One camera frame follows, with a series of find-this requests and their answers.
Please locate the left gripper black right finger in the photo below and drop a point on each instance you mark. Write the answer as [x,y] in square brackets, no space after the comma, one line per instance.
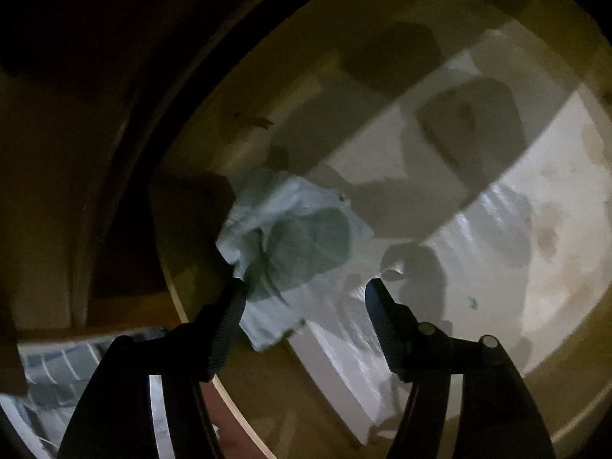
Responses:
[498,418]

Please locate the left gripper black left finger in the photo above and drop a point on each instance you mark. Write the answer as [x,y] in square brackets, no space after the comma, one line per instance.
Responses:
[114,418]

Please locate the pale mint underwear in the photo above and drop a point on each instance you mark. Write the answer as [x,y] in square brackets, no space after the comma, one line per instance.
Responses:
[287,239]

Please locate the light wooden drawer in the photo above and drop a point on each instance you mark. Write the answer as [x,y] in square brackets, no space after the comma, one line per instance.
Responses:
[474,139]

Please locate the brown wooden nightstand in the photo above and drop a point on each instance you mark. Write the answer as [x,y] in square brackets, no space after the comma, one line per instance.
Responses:
[54,145]

